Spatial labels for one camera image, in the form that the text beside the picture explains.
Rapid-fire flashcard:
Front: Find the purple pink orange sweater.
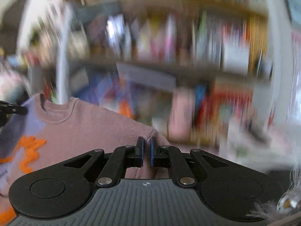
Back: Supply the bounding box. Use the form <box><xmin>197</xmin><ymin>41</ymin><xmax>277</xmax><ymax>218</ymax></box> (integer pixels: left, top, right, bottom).
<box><xmin>1</xmin><ymin>94</ymin><xmax>168</xmax><ymax>225</ymax></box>

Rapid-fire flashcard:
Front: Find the wooden white bookshelf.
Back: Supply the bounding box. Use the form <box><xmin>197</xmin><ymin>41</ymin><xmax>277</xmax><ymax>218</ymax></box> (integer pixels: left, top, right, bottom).
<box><xmin>56</xmin><ymin>0</ymin><xmax>270</xmax><ymax>142</ymax></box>

